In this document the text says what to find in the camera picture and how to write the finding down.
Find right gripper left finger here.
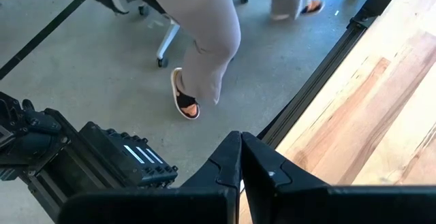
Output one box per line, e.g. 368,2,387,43
57,131,243,224

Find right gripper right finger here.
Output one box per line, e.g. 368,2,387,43
240,131,436,224

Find office chair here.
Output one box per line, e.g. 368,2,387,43
66,0,249,69

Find person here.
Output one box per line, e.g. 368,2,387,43
134,0,325,121

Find black table frame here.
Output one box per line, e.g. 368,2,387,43
257,0,408,149

